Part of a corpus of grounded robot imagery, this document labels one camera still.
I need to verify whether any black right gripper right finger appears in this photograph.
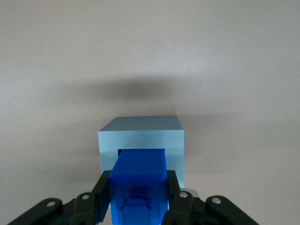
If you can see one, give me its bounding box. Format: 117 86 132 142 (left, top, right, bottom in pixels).
163 169 260 225

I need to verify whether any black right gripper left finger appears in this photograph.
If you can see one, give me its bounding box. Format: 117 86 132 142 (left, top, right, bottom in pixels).
8 170 113 225

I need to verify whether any blue plastic part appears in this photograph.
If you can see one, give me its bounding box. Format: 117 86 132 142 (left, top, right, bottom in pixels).
108 148 170 225

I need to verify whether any gray cube base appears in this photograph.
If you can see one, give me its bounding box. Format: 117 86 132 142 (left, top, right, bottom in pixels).
97 116 185 189

